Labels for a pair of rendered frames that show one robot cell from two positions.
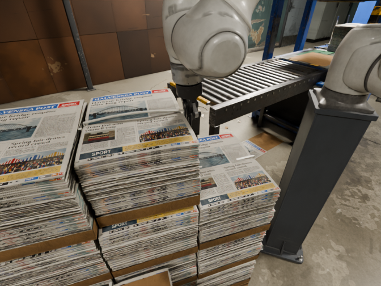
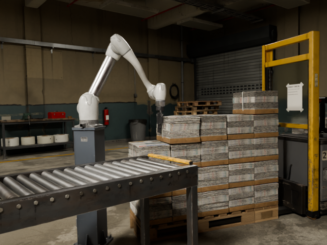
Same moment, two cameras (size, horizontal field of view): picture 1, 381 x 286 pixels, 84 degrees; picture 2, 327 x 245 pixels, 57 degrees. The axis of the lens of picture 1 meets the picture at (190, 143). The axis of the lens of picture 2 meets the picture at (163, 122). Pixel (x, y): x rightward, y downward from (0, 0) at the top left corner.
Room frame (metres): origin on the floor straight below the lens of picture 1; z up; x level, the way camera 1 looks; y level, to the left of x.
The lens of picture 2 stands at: (3.36, -0.13, 1.16)
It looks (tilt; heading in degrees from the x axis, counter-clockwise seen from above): 3 degrees down; 177
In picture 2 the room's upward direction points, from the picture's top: 1 degrees counter-clockwise
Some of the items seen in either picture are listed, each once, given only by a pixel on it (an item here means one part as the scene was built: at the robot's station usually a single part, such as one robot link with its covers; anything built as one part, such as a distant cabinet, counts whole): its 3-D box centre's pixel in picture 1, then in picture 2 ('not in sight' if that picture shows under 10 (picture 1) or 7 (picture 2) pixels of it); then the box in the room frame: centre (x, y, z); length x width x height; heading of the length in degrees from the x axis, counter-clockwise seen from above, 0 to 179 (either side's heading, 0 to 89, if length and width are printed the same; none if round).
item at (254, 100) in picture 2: not in sight; (254, 153); (0.27, 1.00, 0.65); 0.39 x 0.30 x 1.29; 17
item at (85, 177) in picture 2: (249, 80); (82, 178); (1.69, -0.48, 0.77); 0.47 x 0.05 x 0.05; 35
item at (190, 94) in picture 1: (189, 96); (159, 111); (0.58, 0.00, 1.11); 0.08 x 0.07 x 0.09; 17
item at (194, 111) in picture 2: not in sight; (198, 121); (-6.20, 1.53, 0.65); 1.33 x 0.94 x 1.30; 129
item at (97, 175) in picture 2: (244, 81); (93, 176); (1.66, -0.43, 0.77); 0.47 x 0.05 x 0.05; 35
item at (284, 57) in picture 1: (319, 62); not in sight; (2.32, -1.36, 0.75); 0.70 x 0.65 x 0.10; 125
